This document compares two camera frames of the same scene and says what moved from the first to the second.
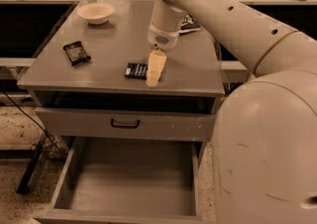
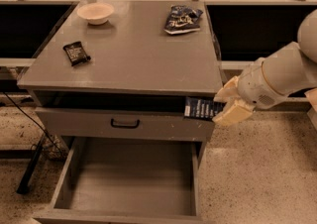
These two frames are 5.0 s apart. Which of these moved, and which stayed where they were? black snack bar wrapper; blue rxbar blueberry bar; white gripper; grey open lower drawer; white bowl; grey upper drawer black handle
Moved: white gripper; blue rxbar blueberry bar
Stayed: white bowl; grey open lower drawer; grey upper drawer black handle; black snack bar wrapper
